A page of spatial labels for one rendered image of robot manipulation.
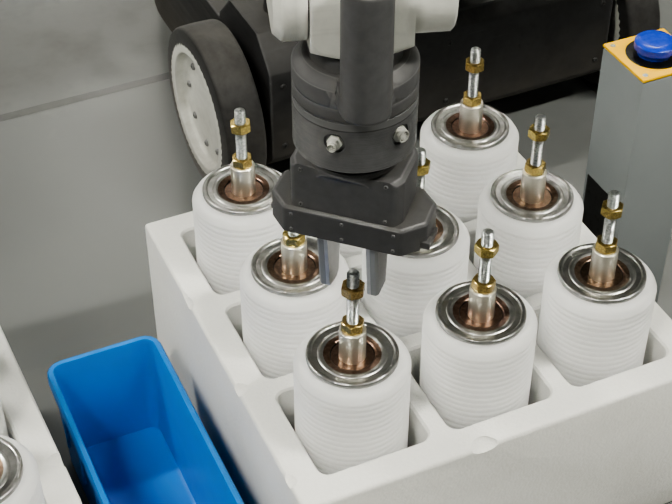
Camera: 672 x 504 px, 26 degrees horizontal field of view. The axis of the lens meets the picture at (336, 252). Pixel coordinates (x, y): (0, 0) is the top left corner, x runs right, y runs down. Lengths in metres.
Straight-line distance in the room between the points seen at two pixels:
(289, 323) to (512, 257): 0.22
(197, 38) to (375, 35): 0.76
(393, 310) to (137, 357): 0.26
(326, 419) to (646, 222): 0.49
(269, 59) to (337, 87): 0.68
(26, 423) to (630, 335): 0.51
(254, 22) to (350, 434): 0.62
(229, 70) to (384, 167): 0.64
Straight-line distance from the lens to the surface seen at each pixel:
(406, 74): 0.98
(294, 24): 0.94
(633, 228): 1.52
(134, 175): 1.78
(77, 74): 1.97
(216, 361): 1.29
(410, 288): 1.28
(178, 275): 1.36
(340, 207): 1.04
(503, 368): 1.20
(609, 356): 1.27
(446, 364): 1.21
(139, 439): 1.46
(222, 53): 1.63
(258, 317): 1.25
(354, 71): 0.92
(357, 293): 1.12
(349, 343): 1.15
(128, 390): 1.43
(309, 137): 1.00
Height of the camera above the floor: 1.08
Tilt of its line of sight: 41 degrees down
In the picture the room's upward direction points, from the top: straight up
